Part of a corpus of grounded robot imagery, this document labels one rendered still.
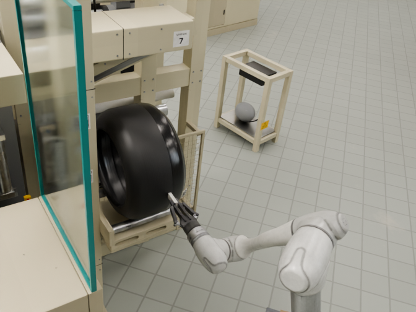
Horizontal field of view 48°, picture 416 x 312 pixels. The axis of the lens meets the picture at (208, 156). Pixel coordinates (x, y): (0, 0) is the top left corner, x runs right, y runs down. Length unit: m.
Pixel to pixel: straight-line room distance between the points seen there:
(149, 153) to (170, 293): 1.40
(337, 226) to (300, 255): 0.19
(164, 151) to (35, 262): 0.74
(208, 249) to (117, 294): 1.39
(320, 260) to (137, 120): 1.08
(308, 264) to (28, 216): 1.07
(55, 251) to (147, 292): 1.55
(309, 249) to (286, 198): 2.67
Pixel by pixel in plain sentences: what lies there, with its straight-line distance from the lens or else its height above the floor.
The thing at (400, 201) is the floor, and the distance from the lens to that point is 4.56.
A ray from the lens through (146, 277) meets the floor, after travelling 3.34.
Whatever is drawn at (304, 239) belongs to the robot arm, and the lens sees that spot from 1.51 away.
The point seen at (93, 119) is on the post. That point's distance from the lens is 2.02.
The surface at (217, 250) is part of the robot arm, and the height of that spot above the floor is 1.14.
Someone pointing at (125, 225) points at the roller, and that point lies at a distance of 2.37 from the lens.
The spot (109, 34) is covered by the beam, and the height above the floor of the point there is 1.76.
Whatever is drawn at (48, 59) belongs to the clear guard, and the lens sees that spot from 1.39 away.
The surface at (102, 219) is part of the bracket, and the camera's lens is 2.35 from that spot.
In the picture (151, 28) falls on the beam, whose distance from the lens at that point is 2.27.
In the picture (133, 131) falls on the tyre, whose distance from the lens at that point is 2.10.
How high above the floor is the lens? 2.56
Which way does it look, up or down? 35 degrees down
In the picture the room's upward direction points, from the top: 7 degrees clockwise
